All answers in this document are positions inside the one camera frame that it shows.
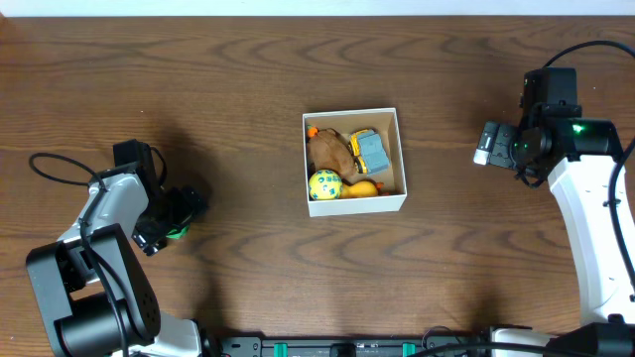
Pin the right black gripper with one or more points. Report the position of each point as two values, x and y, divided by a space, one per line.
503 150

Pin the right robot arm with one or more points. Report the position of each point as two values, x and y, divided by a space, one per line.
580 160

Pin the yellow grey toy truck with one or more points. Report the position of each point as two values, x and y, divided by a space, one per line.
368 152

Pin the yellow ball with blue letters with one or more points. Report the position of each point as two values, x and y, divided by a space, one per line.
325 185

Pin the orange toy duck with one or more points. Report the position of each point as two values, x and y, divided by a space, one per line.
361 189

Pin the brown plush toy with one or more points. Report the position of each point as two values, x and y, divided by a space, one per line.
327 152

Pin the white cardboard box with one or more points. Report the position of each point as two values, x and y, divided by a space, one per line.
394 191

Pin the green plastic wheel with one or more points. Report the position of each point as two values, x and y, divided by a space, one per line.
177 234

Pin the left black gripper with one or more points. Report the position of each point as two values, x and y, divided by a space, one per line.
162 228

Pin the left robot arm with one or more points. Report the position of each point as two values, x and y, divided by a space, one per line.
92 293

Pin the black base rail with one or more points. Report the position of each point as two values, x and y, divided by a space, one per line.
254 346

